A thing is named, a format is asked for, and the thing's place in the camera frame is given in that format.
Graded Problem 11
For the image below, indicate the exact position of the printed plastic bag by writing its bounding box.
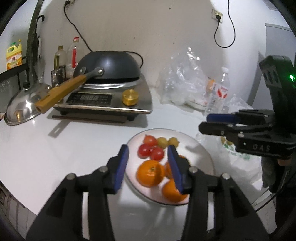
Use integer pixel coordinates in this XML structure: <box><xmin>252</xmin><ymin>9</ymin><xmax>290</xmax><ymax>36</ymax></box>
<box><xmin>196</xmin><ymin>133</ymin><xmax>262</xmax><ymax>184</ymax></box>

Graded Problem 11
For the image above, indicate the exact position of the gold cooker knob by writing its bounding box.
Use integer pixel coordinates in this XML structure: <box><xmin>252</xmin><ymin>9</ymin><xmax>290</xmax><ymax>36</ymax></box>
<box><xmin>122</xmin><ymin>89</ymin><xmax>139</xmax><ymax>106</ymax></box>

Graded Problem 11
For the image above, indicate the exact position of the steel induction cooker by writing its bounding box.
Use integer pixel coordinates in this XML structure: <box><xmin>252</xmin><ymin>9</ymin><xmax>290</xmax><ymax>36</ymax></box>
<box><xmin>54</xmin><ymin>75</ymin><xmax>152</xmax><ymax>121</ymax></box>

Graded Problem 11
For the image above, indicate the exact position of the steel pot lid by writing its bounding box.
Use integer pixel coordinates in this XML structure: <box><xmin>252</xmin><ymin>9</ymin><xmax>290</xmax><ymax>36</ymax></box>
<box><xmin>4</xmin><ymin>81</ymin><xmax>52</xmax><ymax>126</ymax></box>

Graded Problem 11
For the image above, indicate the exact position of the white round plate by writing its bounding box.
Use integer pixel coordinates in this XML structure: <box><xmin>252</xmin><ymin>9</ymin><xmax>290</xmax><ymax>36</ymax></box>
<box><xmin>125</xmin><ymin>128</ymin><xmax>215</xmax><ymax>206</ymax></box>

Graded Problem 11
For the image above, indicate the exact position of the hanging black cable loop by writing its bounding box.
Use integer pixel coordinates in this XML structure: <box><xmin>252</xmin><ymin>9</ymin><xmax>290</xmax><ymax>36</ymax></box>
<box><xmin>214</xmin><ymin>0</ymin><xmax>236</xmax><ymax>49</ymax></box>

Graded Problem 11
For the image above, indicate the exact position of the large orange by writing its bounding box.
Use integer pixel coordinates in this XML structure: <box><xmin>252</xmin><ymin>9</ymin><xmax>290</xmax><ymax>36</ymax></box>
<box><xmin>136</xmin><ymin>160</ymin><xmax>165</xmax><ymax>188</ymax></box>

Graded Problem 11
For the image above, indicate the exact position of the black power cable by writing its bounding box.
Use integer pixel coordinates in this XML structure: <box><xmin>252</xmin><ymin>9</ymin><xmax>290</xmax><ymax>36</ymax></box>
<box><xmin>63</xmin><ymin>0</ymin><xmax>144</xmax><ymax>69</ymax></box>

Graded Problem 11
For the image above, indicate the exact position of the oil bottle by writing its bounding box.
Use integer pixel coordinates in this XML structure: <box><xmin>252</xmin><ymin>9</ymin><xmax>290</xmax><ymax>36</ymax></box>
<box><xmin>54</xmin><ymin>45</ymin><xmax>67</xmax><ymax>81</ymax></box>

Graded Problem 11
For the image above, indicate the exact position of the crumpled plastic bag right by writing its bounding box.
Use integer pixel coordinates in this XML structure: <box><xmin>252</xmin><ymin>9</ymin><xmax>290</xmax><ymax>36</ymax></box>
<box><xmin>226</xmin><ymin>94</ymin><xmax>253</xmax><ymax>113</ymax></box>

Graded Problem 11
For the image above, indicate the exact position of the yellow-green small fruit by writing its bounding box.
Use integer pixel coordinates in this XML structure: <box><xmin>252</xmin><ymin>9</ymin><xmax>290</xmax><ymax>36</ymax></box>
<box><xmin>157</xmin><ymin>137</ymin><xmax>168</xmax><ymax>149</ymax></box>

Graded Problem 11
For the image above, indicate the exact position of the crumpled clear plastic bag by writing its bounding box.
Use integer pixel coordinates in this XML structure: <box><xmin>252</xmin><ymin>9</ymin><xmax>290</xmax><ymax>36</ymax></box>
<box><xmin>156</xmin><ymin>47</ymin><xmax>209</xmax><ymax>109</ymax></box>

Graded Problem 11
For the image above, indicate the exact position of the black shelf rack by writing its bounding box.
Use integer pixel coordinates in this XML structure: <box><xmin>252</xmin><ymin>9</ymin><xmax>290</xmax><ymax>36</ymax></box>
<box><xmin>1</xmin><ymin>63</ymin><xmax>29</xmax><ymax>93</ymax></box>

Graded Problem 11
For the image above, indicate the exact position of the yellow detergent jug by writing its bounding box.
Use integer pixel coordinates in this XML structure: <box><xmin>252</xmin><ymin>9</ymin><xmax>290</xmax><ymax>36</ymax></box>
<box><xmin>6</xmin><ymin>39</ymin><xmax>23</xmax><ymax>70</ymax></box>

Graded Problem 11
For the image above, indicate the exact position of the white wall socket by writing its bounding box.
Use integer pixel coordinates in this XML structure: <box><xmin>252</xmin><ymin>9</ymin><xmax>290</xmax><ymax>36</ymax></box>
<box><xmin>211</xmin><ymin>9</ymin><xmax>223</xmax><ymax>23</ymax></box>

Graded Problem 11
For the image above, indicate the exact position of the clear water bottle red label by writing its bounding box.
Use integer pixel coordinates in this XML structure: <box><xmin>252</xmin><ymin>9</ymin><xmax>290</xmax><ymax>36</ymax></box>
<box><xmin>204</xmin><ymin>67</ymin><xmax>230</xmax><ymax>116</ymax></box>

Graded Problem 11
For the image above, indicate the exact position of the black wok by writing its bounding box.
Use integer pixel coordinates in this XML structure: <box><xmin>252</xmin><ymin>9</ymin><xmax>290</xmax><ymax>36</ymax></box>
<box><xmin>35</xmin><ymin>51</ymin><xmax>141</xmax><ymax>113</ymax></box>

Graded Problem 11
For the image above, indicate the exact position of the small orange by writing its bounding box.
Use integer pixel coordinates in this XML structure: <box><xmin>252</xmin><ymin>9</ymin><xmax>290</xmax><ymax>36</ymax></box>
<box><xmin>162</xmin><ymin>179</ymin><xmax>188</xmax><ymax>203</ymax></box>
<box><xmin>165</xmin><ymin>155</ymin><xmax>189</xmax><ymax>179</ymax></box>

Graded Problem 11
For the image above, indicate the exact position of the red cherry tomato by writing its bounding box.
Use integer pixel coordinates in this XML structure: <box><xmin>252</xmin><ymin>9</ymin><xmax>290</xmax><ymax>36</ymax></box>
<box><xmin>137</xmin><ymin>144</ymin><xmax>152</xmax><ymax>159</ymax></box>

